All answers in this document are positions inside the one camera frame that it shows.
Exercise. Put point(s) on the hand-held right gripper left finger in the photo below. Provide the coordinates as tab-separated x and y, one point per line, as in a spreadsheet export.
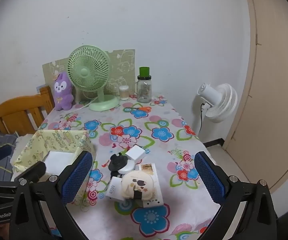
76	177

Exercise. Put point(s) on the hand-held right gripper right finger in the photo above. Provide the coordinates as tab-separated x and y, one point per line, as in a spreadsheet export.
209	177

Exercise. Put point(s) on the white rectangular power adapter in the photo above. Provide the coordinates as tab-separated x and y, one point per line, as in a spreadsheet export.
114	190

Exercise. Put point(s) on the yellow printed fabric storage box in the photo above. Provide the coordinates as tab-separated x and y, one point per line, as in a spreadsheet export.
59	137

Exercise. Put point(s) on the black round phone mount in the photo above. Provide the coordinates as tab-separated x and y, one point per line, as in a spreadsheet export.
117	162

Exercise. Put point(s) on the white round puck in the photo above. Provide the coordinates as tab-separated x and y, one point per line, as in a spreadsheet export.
129	167

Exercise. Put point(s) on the cream round case brown spots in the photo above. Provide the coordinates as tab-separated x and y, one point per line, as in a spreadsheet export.
134	180

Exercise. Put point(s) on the white cube charger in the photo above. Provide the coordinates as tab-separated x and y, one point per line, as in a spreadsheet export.
135	153

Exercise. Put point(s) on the grey plaid blanket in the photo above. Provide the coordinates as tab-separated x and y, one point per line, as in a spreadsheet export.
6	138

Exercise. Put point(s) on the plain white box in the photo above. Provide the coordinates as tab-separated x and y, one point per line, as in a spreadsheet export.
59	161

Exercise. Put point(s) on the white pillow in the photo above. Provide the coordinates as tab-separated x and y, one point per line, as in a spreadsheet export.
24	139

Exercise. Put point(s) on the wooden bed headboard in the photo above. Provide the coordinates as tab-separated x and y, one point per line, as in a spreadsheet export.
16	110

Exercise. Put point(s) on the white standing fan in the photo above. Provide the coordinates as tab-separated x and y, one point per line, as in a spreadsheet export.
221	102

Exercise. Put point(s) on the floral tablecloth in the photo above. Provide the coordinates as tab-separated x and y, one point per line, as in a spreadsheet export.
159	120

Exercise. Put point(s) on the blue patterned paper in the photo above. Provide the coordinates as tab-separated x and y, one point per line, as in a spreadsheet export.
40	88

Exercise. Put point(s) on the purple plush toy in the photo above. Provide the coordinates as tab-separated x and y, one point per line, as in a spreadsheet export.
62	97

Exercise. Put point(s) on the cotton swab container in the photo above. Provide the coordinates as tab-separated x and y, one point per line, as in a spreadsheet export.
124	93

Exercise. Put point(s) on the green desk fan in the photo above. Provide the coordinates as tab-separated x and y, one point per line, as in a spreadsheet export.
84	72

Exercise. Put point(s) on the glass jar with green lid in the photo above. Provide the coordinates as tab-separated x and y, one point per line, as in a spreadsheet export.
144	90

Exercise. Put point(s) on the beige printed board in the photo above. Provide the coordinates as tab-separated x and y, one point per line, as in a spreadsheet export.
124	67

